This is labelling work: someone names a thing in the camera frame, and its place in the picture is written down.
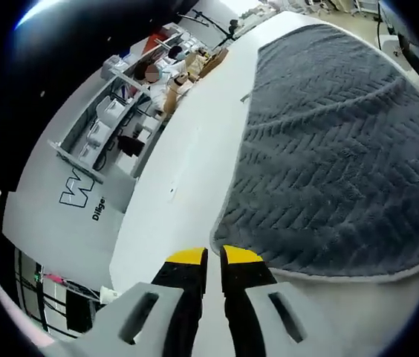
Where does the grey plush towel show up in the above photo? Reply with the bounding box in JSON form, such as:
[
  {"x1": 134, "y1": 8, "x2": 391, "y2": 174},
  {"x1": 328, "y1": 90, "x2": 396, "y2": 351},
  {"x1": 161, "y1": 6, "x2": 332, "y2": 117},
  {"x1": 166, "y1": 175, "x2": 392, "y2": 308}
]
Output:
[{"x1": 209, "y1": 24, "x2": 419, "y2": 286}]

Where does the white paper cup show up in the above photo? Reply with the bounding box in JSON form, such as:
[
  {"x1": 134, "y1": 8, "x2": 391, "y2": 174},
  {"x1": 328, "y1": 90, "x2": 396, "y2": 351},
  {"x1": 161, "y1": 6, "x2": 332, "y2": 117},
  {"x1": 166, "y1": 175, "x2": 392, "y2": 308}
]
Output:
[{"x1": 100, "y1": 285, "x2": 120, "y2": 307}]

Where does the black monitor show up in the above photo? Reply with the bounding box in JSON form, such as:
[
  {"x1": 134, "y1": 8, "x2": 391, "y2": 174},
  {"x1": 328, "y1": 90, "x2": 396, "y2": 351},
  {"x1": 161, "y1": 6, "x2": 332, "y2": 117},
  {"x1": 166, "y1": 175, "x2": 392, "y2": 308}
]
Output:
[{"x1": 66, "y1": 288, "x2": 96, "y2": 332}]

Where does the white storage box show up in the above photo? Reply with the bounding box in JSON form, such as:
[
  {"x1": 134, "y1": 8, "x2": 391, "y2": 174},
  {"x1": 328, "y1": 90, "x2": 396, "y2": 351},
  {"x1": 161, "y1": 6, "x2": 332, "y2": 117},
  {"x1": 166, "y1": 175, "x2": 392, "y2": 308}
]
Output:
[
  {"x1": 88, "y1": 120, "x2": 112, "y2": 144},
  {"x1": 79, "y1": 141, "x2": 101, "y2": 165},
  {"x1": 96, "y1": 97, "x2": 126, "y2": 128},
  {"x1": 101, "y1": 55, "x2": 127, "y2": 80}
]

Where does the black bag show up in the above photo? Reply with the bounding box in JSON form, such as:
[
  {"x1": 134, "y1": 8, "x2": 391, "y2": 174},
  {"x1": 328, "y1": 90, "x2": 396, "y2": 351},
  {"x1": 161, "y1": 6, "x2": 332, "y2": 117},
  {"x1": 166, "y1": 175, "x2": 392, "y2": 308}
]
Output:
[{"x1": 117, "y1": 135, "x2": 146, "y2": 158}]

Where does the grey metal shelf rack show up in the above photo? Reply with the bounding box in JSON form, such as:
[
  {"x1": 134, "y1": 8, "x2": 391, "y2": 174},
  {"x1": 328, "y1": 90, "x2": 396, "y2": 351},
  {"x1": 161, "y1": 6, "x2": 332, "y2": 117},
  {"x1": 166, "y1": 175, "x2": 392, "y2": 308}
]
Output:
[{"x1": 48, "y1": 22, "x2": 196, "y2": 184}]

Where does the wooden tray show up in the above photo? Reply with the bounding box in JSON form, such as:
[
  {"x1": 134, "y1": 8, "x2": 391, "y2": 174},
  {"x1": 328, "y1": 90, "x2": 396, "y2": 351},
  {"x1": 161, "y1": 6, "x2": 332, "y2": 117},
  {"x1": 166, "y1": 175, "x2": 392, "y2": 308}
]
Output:
[{"x1": 198, "y1": 48, "x2": 231, "y2": 80}]

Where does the black tripod stand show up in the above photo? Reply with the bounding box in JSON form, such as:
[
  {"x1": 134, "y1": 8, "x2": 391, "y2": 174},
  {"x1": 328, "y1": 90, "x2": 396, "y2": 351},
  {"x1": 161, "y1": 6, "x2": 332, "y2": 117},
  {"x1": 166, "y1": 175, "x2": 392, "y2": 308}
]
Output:
[{"x1": 178, "y1": 9, "x2": 242, "y2": 40}]

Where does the ceiling light strip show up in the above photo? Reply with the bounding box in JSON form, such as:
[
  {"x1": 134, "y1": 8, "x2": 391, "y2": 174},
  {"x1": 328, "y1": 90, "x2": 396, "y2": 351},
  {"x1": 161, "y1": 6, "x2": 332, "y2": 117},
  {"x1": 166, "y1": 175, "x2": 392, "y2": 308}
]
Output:
[{"x1": 16, "y1": 0, "x2": 51, "y2": 24}]

